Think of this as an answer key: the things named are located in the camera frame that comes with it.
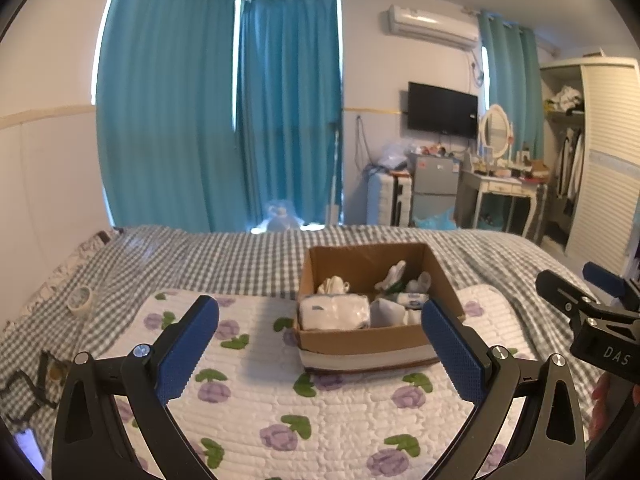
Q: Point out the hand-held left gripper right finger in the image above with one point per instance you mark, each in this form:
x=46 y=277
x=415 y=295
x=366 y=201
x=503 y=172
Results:
x=450 y=355

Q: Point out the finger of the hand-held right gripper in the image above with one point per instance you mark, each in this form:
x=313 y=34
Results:
x=562 y=295
x=605 y=280

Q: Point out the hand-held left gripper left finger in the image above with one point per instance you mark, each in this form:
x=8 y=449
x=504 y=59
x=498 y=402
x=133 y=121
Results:
x=187 y=350

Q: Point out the large white sock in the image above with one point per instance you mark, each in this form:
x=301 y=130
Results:
x=390 y=312

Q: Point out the white sock bundle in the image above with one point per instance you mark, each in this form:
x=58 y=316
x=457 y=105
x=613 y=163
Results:
x=425 y=281

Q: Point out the brown cardboard box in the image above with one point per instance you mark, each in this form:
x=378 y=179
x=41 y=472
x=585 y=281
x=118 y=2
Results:
x=360 y=345

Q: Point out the small white sock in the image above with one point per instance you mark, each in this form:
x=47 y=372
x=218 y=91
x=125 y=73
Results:
x=395 y=272

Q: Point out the white wipes packet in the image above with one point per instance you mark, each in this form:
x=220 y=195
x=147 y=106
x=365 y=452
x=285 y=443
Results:
x=335 y=312

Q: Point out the cream sock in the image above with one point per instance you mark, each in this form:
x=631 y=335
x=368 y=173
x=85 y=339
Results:
x=332 y=285

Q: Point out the person's right hand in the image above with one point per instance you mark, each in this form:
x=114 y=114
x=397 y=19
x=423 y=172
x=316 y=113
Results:
x=600 y=405

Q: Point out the hanging clothes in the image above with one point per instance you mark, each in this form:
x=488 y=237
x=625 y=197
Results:
x=572 y=165

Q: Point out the white slatted wardrobe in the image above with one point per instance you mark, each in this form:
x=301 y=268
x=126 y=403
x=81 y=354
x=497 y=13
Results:
x=610 y=160

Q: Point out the white tape roll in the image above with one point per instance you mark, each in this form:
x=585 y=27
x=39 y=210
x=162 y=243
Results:
x=72 y=305

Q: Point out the white dressing table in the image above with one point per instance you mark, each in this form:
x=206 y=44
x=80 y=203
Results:
x=495 y=187

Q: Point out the blue plastic bag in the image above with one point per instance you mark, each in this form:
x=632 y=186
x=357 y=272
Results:
x=435 y=221

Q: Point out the floral quilted mat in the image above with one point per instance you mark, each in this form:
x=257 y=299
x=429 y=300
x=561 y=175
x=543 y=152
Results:
x=320 y=410

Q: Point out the black white patterned pillow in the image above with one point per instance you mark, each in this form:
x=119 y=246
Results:
x=75 y=260

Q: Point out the large water bottle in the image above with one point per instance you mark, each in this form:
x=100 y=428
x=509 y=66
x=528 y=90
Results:
x=281 y=217

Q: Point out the white suitcase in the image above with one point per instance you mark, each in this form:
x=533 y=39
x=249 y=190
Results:
x=382 y=200

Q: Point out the grey mini fridge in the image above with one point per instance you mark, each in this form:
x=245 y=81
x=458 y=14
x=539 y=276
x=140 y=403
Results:
x=432 y=180

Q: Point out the white oval vanity mirror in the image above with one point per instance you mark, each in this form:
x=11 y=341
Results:
x=495 y=130

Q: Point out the pile of clothes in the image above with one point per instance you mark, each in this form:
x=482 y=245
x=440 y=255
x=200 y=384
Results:
x=565 y=99

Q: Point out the smartphone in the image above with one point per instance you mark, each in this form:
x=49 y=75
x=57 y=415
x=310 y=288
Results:
x=27 y=450

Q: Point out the clear plastic bag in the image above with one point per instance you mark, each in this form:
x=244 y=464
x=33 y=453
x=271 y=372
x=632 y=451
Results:
x=395 y=155

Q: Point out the teal curtain beside wardrobe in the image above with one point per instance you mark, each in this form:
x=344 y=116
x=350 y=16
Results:
x=515 y=90

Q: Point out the wide teal curtain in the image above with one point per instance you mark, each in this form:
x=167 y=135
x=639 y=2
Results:
x=165 y=110

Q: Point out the narrow teal curtain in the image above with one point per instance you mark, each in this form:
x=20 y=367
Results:
x=290 y=110

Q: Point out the white air conditioner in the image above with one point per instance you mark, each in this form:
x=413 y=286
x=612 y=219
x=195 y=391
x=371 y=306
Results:
x=430 y=25

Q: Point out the black wall television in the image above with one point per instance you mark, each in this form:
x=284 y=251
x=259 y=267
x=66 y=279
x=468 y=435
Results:
x=442 y=109

